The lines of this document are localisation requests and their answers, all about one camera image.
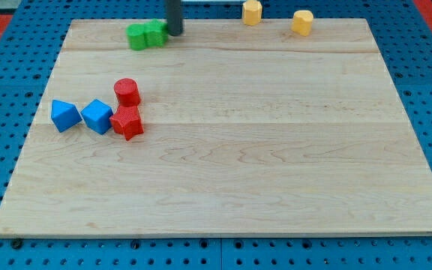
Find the green star block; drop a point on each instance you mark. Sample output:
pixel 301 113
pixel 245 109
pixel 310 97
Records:
pixel 156 33

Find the yellow heart block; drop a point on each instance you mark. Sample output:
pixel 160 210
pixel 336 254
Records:
pixel 302 22

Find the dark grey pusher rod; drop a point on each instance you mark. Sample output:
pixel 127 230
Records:
pixel 174 17

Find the light wooden board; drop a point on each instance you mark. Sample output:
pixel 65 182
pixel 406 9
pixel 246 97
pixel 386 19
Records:
pixel 249 131

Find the red star block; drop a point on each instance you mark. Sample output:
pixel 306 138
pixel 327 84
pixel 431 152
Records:
pixel 127 122

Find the red cylinder block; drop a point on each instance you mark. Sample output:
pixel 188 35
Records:
pixel 127 92

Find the blue triangle block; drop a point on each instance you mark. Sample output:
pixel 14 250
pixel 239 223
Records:
pixel 64 115

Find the green cylinder block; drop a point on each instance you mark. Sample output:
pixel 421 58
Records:
pixel 136 36

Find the blue cube block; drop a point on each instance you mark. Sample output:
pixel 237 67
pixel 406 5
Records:
pixel 97 116

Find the yellow hexagon block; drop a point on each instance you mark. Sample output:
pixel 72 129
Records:
pixel 251 14

